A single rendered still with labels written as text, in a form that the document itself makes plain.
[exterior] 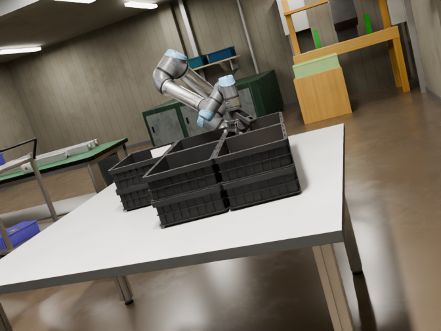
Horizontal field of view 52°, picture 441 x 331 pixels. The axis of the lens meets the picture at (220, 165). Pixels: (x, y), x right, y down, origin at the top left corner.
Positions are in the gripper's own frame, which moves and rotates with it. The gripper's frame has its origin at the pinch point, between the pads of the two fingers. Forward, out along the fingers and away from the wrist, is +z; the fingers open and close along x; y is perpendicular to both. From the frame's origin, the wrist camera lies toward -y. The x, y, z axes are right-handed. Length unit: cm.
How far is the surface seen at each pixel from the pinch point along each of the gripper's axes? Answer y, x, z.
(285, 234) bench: -69, 51, 15
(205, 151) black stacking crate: 4.5, 22.6, -4.9
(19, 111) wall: 1014, -152, -74
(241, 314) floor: 12, 26, 85
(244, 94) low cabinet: 410, -352, 17
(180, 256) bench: -42, 75, 15
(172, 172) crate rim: -18, 55, -7
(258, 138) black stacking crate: -13.6, 4.0, -3.9
